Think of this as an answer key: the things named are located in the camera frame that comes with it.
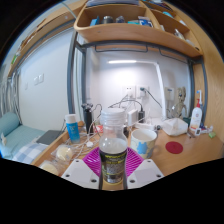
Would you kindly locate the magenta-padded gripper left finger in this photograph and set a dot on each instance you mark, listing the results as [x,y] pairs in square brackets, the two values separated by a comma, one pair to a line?
[78,171]

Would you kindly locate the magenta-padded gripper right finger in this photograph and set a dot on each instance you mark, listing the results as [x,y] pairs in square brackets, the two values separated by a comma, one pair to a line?
[146,171]

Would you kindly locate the clear plastic water bottle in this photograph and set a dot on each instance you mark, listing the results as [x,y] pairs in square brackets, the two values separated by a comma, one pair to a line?
[113,150]

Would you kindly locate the wrapped round bun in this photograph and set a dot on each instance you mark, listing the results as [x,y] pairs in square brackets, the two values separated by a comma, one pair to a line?
[49,167]
[64,153]

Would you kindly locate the white mug with blue print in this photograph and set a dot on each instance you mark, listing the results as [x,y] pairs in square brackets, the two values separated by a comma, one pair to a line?
[143,145]

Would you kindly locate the flat round red coaster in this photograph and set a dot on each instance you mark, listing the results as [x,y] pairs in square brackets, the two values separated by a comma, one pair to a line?
[174,147]

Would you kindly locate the blue tube with white cap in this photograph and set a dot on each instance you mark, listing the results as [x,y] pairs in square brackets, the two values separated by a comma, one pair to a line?
[73,131]

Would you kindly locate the white power strip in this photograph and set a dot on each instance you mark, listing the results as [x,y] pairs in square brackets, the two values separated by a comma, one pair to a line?
[146,126]

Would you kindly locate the dark laptop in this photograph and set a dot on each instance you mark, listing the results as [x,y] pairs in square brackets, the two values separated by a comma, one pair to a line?
[49,137]

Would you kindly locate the red packet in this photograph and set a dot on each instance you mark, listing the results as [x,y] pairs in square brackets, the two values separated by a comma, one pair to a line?
[96,128]

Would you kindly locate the white tissue pack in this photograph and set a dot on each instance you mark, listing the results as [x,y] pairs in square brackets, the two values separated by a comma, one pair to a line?
[175,126]

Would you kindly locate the blue checked blanket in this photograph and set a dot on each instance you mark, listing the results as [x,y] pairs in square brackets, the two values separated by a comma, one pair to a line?
[28,151]

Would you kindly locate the black electric shaver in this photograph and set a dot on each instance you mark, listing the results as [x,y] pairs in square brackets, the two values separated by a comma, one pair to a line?
[87,116]

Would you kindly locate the white charger block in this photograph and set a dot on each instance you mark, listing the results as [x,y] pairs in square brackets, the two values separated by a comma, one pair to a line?
[132,117]

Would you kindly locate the black plug adapter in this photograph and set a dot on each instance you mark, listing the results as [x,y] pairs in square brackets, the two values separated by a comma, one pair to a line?
[141,115]

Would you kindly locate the small white tag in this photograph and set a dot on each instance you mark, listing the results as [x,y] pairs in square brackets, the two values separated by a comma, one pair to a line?
[197,131]

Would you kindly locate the bed with light blue sheet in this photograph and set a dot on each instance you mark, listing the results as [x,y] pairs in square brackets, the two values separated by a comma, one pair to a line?
[23,136]

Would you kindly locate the white pump bottle red top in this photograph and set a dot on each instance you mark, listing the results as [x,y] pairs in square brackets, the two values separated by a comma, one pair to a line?
[196,118]

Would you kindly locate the light blue pillow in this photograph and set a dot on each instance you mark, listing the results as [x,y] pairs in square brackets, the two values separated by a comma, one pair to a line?
[8,123]

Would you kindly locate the clear spray bottle blue top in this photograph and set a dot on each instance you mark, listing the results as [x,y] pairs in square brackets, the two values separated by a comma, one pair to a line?
[200,95]

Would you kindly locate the striped curtain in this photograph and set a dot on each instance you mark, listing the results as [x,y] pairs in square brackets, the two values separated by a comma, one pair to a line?
[8,100]

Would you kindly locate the wooden shelf unit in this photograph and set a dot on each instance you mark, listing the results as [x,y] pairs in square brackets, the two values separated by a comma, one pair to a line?
[133,33]

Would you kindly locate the white wall box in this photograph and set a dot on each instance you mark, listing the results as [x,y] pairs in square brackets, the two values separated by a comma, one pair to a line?
[169,93]

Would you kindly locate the white wall socket plate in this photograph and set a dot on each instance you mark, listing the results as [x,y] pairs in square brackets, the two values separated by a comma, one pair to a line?
[130,91]

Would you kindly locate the grey metal frame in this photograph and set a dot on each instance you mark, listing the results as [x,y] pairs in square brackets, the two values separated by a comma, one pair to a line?
[71,83]

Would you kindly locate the white wall switch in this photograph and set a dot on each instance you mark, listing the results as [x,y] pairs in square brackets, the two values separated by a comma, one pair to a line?
[38,79]

